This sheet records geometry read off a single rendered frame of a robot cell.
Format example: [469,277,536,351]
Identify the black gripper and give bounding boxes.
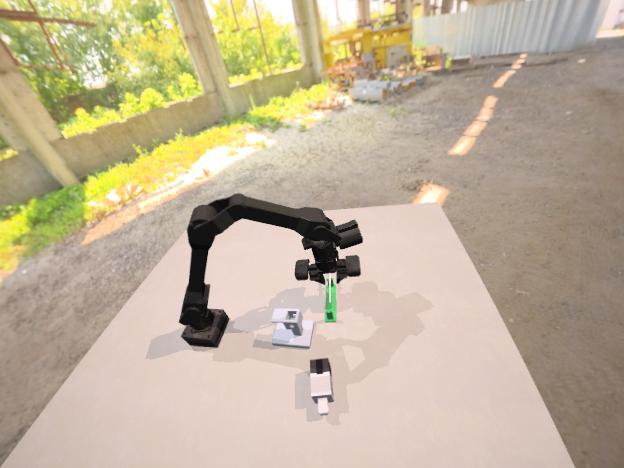
[294,252,361,285]

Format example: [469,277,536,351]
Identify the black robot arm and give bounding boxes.
[179,193,363,333]

